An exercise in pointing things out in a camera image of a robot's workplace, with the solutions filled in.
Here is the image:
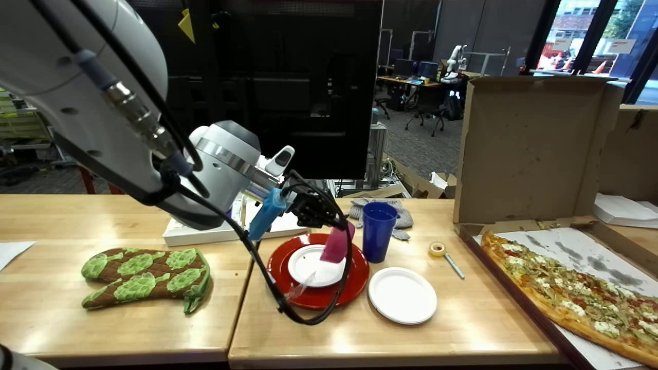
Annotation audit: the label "brown green artichoke oven mitt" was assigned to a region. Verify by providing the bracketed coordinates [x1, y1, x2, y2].
[78, 245, 217, 318]

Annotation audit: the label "blue plastic cup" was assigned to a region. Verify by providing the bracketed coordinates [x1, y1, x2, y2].
[360, 199, 402, 264]

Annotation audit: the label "open cardboard pizza box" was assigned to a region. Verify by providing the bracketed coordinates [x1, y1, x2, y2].
[451, 72, 658, 370]

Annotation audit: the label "gray cloth gloves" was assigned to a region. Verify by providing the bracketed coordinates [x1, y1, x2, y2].
[346, 196, 416, 245]

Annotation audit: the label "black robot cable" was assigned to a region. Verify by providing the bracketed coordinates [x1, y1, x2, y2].
[29, 0, 359, 327]

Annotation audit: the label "small white paper plate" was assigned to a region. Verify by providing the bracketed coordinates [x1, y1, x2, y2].
[287, 243, 349, 290]

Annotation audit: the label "large black screen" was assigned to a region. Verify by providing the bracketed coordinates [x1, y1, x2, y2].
[129, 0, 385, 181]

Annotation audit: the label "brown cardboard box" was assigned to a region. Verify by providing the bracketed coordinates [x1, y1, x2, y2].
[595, 101, 658, 202]

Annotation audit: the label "small metal tool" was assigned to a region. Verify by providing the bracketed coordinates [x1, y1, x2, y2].
[441, 251, 468, 282]

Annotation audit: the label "yellow triangle sign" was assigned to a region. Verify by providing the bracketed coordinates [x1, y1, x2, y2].
[176, 5, 197, 46]

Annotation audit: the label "rectangular pizza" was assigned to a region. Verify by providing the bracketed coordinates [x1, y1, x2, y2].
[480, 231, 658, 365]

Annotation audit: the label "red ceramic plate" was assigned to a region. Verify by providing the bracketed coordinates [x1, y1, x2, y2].
[268, 231, 373, 313]

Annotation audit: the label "white paper sheet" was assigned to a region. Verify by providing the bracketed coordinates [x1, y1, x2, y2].
[0, 238, 36, 271]

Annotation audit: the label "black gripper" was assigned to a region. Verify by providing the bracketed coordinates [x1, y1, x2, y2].
[283, 177, 356, 243]

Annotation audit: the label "white cardboard box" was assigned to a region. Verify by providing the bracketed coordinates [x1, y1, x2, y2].
[160, 194, 253, 248]

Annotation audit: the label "gray metal cylinder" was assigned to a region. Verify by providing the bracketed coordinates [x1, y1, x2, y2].
[364, 122, 391, 189]

